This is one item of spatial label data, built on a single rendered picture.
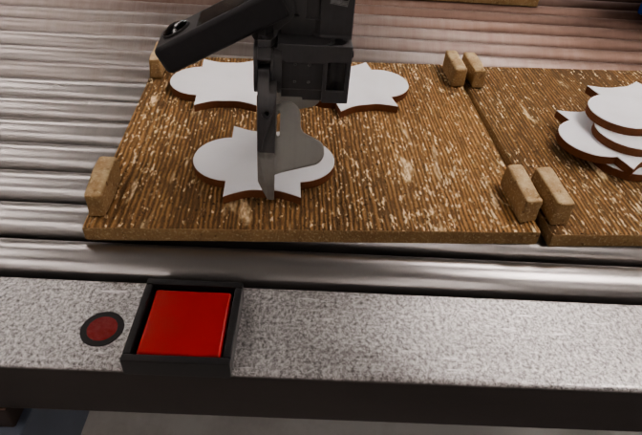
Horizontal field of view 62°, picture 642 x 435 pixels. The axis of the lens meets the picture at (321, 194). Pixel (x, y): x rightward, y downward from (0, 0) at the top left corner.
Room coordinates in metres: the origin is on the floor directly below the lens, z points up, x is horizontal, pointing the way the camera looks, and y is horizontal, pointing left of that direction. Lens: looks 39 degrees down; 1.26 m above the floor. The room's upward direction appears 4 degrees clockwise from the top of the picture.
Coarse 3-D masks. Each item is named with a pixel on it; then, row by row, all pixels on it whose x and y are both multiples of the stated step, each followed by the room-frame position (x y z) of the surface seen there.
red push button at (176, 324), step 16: (160, 304) 0.26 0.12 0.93; (176, 304) 0.27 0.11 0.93; (192, 304) 0.27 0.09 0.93; (208, 304) 0.27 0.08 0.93; (224, 304) 0.27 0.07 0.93; (160, 320) 0.25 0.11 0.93; (176, 320) 0.25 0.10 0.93; (192, 320) 0.25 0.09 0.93; (208, 320) 0.25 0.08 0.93; (224, 320) 0.25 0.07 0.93; (144, 336) 0.23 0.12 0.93; (160, 336) 0.24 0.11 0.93; (176, 336) 0.24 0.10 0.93; (192, 336) 0.24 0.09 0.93; (208, 336) 0.24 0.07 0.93; (224, 336) 0.24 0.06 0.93; (144, 352) 0.22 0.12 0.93; (160, 352) 0.22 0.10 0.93; (176, 352) 0.22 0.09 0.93; (192, 352) 0.22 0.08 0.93; (208, 352) 0.22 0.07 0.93
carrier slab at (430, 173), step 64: (192, 64) 0.66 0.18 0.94; (384, 64) 0.70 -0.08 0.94; (128, 128) 0.50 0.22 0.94; (192, 128) 0.50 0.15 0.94; (256, 128) 0.51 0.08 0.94; (320, 128) 0.52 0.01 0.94; (384, 128) 0.53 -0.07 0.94; (448, 128) 0.54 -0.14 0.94; (128, 192) 0.39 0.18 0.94; (192, 192) 0.39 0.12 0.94; (320, 192) 0.41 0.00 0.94; (384, 192) 0.41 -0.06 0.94; (448, 192) 0.42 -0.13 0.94
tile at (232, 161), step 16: (240, 128) 0.50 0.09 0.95; (208, 144) 0.46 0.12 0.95; (224, 144) 0.46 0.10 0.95; (240, 144) 0.46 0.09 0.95; (256, 144) 0.47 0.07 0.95; (208, 160) 0.43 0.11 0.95; (224, 160) 0.44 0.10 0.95; (240, 160) 0.44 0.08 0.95; (256, 160) 0.44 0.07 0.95; (208, 176) 0.41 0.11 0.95; (224, 176) 0.41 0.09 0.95; (240, 176) 0.41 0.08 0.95; (256, 176) 0.41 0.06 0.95; (288, 176) 0.42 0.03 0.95; (304, 176) 0.42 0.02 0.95; (320, 176) 0.42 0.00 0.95; (224, 192) 0.38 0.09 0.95; (240, 192) 0.39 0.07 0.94; (256, 192) 0.39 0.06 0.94; (288, 192) 0.39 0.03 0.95
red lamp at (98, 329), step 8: (96, 320) 0.26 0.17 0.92; (104, 320) 0.26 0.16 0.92; (112, 320) 0.26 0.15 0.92; (88, 328) 0.25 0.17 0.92; (96, 328) 0.25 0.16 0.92; (104, 328) 0.25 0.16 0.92; (112, 328) 0.25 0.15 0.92; (88, 336) 0.24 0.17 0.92; (96, 336) 0.24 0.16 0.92; (104, 336) 0.24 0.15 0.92
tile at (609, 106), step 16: (592, 96) 0.58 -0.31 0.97; (608, 96) 0.57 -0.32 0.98; (624, 96) 0.58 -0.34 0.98; (640, 96) 0.58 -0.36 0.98; (592, 112) 0.53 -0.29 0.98; (608, 112) 0.53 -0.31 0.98; (624, 112) 0.54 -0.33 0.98; (640, 112) 0.54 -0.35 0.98; (608, 128) 0.51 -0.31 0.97; (624, 128) 0.50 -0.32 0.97; (640, 128) 0.50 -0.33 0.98
